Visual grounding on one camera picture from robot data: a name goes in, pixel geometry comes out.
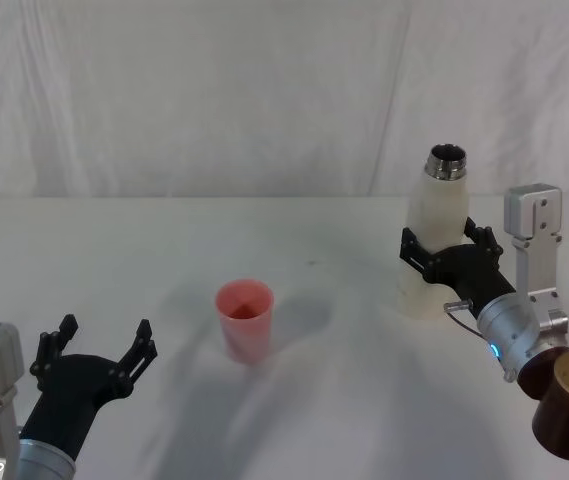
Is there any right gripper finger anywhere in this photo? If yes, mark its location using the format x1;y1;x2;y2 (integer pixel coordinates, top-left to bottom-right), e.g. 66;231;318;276
399;226;439;285
461;215;505;261

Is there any thin cable with silver plug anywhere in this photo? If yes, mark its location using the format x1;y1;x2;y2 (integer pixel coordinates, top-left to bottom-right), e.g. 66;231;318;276
443;299;490;343

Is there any white curtain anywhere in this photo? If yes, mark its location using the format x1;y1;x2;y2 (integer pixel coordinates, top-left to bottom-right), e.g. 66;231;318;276
0;0;569;200

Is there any pink plastic cup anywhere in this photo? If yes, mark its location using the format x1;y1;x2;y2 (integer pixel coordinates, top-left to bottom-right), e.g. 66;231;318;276
214;279;275;368

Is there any white table cloth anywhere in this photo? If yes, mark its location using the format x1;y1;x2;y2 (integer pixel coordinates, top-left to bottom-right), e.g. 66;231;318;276
0;194;569;480

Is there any cream vacuum bottle steel neck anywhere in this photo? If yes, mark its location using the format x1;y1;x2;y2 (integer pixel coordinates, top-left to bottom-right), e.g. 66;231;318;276
395;143;471;322

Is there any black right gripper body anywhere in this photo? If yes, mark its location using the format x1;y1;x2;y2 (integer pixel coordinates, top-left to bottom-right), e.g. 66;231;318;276
426;243;518;317

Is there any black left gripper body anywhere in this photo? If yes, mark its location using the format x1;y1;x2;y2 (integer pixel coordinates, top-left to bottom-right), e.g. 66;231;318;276
20;353;132;460

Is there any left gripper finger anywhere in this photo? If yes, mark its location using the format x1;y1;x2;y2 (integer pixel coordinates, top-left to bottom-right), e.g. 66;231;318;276
107;318;159;400
29;314;80;392

